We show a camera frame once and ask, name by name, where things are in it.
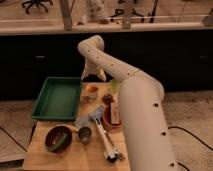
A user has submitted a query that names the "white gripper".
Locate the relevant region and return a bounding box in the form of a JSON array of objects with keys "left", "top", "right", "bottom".
[{"left": 81, "top": 59, "right": 106, "bottom": 81}]

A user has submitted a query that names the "small orange apple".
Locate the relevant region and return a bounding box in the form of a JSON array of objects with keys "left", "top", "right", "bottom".
[{"left": 86, "top": 85, "right": 98, "bottom": 93}]

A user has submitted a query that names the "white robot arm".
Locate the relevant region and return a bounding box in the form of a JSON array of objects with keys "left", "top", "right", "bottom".
[{"left": 78, "top": 35, "right": 179, "bottom": 171}]

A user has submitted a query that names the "white paper cup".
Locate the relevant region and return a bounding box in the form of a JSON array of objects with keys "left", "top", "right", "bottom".
[{"left": 84, "top": 84, "right": 98, "bottom": 100}]

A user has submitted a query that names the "light green plastic cup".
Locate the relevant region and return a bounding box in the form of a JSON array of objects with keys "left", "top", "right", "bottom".
[{"left": 109, "top": 79, "right": 118, "bottom": 94}]

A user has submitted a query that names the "small metal cup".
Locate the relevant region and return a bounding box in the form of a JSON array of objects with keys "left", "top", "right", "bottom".
[{"left": 78, "top": 127, "right": 92, "bottom": 144}]

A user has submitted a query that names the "dark brown pine cone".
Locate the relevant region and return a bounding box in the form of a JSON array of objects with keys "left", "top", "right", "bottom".
[{"left": 102, "top": 93, "right": 114, "bottom": 104}]

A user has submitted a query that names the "wooden block in bowl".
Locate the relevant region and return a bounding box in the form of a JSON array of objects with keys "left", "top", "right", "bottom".
[{"left": 110, "top": 103, "right": 120, "bottom": 125}]

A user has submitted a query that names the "green plastic tray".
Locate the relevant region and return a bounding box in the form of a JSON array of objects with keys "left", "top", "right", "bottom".
[{"left": 32, "top": 77, "right": 82, "bottom": 121}]

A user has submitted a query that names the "terracotta bowl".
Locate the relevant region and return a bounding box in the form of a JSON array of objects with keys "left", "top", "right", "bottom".
[{"left": 102, "top": 103, "right": 121, "bottom": 130}]

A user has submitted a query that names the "blue grey cloth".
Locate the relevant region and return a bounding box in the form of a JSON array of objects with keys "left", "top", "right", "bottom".
[{"left": 74, "top": 105, "right": 105, "bottom": 129}]

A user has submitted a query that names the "green cucumber in bowl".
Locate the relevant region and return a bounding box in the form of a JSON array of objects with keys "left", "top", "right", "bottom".
[{"left": 50, "top": 133, "right": 68, "bottom": 151}]

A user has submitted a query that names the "dark brown bowl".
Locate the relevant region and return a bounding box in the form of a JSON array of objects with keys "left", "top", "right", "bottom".
[{"left": 45, "top": 126, "right": 72, "bottom": 153}]

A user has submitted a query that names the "black office chair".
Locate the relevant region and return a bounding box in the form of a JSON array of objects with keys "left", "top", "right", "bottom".
[{"left": 21, "top": 0, "right": 53, "bottom": 14}]

